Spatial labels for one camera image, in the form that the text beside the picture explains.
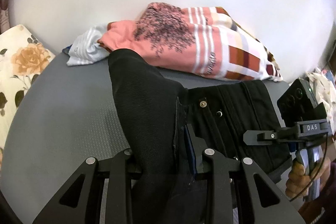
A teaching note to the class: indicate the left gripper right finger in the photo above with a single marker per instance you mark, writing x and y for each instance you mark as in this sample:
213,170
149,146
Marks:
194,148

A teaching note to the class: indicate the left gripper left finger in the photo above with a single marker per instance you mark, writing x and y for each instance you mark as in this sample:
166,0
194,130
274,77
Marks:
171,148

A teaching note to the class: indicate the black pants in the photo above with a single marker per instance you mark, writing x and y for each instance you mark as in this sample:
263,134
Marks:
221,114

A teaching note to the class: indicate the right hand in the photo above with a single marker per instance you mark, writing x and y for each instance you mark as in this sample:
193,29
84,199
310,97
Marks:
298,181

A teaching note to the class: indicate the white patterned bedsheet pile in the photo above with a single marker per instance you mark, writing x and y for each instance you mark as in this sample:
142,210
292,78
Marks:
324,91

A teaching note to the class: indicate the grey textured mattress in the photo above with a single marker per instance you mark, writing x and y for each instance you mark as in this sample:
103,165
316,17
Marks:
67,115

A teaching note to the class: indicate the white striped cloth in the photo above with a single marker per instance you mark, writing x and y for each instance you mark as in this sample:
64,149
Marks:
86,50

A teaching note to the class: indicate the floral cream pillow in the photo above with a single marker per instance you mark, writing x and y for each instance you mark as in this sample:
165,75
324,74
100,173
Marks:
23,58

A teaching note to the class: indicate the beige floral curtain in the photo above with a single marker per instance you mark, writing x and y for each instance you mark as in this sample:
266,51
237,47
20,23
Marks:
4,19

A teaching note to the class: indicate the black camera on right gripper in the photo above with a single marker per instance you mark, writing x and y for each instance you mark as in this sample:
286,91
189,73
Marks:
297,104

